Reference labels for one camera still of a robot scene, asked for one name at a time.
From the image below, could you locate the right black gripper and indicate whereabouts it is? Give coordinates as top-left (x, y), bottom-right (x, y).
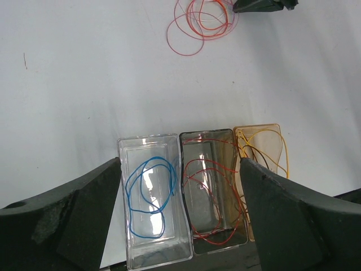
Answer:
top-left (232, 0), bottom-right (298, 13)

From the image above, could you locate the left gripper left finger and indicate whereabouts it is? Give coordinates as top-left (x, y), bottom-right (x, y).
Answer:
top-left (1, 158), bottom-right (121, 270)

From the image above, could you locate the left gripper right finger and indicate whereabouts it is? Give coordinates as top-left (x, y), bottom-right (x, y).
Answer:
top-left (240, 158), bottom-right (360, 270)

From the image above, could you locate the orange thin cable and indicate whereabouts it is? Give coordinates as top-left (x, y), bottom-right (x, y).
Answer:
top-left (186, 0), bottom-right (230, 39)

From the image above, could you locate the pink thin cable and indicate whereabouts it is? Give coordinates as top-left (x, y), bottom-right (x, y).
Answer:
top-left (166, 0), bottom-right (240, 56)

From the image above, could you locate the blue thin cable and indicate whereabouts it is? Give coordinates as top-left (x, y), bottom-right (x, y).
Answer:
top-left (125, 156), bottom-right (179, 240)

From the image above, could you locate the brown thin cable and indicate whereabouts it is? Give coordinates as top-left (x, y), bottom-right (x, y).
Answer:
top-left (239, 145), bottom-right (273, 170)

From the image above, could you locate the yellow thin cable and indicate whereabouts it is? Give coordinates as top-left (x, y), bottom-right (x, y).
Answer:
top-left (236, 129), bottom-right (290, 179)

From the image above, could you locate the clear plastic bin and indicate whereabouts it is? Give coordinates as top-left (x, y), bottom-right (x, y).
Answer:
top-left (117, 134), bottom-right (193, 270)

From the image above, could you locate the dark grey plastic bin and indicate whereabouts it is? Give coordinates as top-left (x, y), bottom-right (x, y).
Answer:
top-left (179, 129), bottom-right (248, 255)

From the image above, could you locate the amber plastic bin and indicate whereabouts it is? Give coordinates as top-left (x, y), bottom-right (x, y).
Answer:
top-left (233, 124), bottom-right (288, 242)

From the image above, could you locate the white thin cable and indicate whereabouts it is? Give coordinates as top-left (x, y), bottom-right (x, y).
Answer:
top-left (180, 0), bottom-right (228, 23)

